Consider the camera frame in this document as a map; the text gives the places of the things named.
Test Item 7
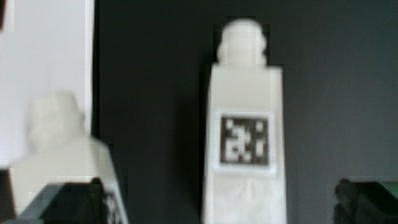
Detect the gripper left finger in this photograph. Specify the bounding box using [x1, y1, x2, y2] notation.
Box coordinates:
[14, 178, 115, 224]

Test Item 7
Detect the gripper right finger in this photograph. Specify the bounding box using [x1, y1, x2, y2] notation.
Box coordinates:
[332, 178, 398, 224]

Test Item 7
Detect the white leg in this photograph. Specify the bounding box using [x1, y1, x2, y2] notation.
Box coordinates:
[202, 19, 288, 224]
[9, 92, 129, 224]

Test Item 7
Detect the white tag base sheet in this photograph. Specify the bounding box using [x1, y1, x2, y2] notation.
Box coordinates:
[0, 0, 96, 168]

